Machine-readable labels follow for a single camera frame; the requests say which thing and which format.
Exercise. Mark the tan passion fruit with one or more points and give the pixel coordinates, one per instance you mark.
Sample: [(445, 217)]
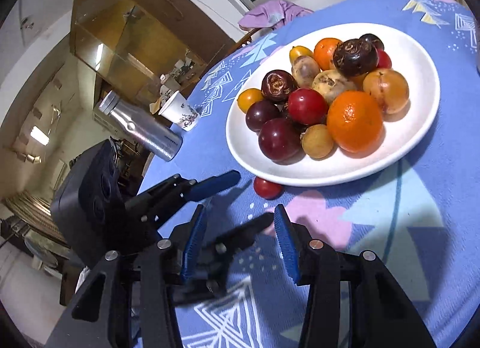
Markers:
[(330, 85), (305, 70)]

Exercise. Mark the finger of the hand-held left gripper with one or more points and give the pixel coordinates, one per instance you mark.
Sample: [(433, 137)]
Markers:
[(240, 237), (213, 186)]

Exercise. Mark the purple cloth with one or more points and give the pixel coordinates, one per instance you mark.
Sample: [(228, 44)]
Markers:
[(270, 12)]

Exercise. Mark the speckled orange passion fruit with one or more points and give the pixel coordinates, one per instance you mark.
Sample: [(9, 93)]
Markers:
[(388, 91)]

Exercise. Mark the dark brown wrinkled passion fruit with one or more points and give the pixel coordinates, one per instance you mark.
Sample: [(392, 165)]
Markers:
[(276, 86), (354, 57)]

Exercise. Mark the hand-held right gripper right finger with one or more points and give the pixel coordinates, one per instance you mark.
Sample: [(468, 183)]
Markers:
[(287, 246)]

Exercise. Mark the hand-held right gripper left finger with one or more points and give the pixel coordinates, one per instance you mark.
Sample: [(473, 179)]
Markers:
[(195, 243)]

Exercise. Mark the white paper cup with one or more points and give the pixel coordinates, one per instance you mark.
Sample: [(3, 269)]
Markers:
[(180, 111)]

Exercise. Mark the stainless steel bottle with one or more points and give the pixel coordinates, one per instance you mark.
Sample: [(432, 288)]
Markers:
[(142, 130)]

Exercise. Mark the white oval plate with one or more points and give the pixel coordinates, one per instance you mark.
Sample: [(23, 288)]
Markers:
[(412, 126)]

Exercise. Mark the wooden glass-front cabinet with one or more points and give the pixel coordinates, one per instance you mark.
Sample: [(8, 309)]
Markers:
[(131, 44)]

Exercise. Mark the small round tan fruit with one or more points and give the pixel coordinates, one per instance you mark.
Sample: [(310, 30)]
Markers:
[(318, 141)]

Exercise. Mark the orange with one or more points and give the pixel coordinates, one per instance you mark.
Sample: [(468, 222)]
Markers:
[(324, 51), (354, 122)]

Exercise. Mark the dark red plum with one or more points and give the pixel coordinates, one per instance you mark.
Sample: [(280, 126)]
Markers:
[(262, 115), (279, 139)]

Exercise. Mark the blue printed tablecloth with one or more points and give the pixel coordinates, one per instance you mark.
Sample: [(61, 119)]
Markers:
[(337, 220)]

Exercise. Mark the wooden chair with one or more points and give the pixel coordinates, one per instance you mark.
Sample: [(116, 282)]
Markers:
[(245, 42)]

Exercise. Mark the red tomato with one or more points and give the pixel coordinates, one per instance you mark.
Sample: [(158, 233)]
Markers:
[(384, 59), (268, 187), (307, 106)]

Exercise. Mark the small yellow-orange fruit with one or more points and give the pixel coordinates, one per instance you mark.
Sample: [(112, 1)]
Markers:
[(249, 100), (300, 53)]

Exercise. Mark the smooth dark purple passion fruit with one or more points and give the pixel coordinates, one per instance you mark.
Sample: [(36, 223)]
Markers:
[(373, 41)]

